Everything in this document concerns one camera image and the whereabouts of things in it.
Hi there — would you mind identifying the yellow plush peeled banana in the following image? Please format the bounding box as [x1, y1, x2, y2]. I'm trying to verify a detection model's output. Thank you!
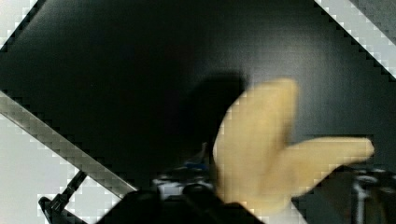
[213, 78, 375, 217]

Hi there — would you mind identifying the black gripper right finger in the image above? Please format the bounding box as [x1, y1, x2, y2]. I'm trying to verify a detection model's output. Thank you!
[292, 166, 396, 224]

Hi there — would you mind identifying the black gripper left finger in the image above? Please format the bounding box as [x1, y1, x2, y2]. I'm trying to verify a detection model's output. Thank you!
[152, 142, 215, 200]

